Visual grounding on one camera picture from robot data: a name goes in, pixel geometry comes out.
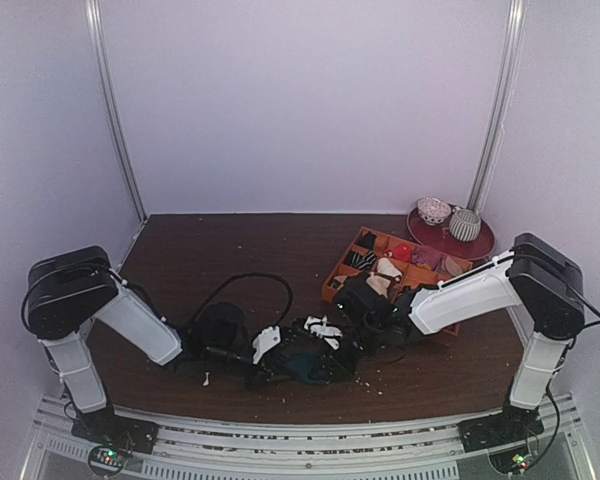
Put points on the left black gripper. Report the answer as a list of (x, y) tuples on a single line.
[(268, 367)]

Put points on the dark green patterned sock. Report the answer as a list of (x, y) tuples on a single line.
[(303, 367)]

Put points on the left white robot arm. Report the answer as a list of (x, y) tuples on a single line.
[(67, 290)]

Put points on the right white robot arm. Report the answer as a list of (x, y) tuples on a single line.
[(532, 274)]

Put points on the cream rolled sock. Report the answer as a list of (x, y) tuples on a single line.
[(384, 277)]

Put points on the black white striped sock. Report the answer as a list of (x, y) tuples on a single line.
[(360, 261)]

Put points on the orange wooden divided tray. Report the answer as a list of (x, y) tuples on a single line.
[(370, 250)]

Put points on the red white rolled sock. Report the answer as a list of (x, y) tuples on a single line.
[(401, 252)]

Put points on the black rolled sock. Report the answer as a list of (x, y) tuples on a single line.
[(367, 240)]

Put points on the red round plate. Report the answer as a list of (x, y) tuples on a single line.
[(439, 237)]

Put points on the white dotted bowl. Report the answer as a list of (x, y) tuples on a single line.
[(433, 211)]

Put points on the striped grey cup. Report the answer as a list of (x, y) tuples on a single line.
[(465, 225)]

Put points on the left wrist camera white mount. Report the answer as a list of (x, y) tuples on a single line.
[(264, 341)]

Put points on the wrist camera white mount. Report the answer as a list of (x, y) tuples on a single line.
[(323, 329), (264, 341)]

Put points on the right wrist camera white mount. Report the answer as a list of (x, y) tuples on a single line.
[(323, 329)]

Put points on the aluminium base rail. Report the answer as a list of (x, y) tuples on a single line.
[(192, 448)]

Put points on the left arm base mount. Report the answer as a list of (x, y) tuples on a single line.
[(115, 442)]

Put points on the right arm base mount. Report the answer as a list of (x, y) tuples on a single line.
[(511, 439)]

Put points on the right aluminium frame post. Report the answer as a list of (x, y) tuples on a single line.
[(504, 86)]

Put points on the aluminium frame post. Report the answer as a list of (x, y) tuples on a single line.
[(96, 31), (504, 86)]

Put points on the left aluminium frame post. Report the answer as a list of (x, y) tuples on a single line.
[(96, 31)]

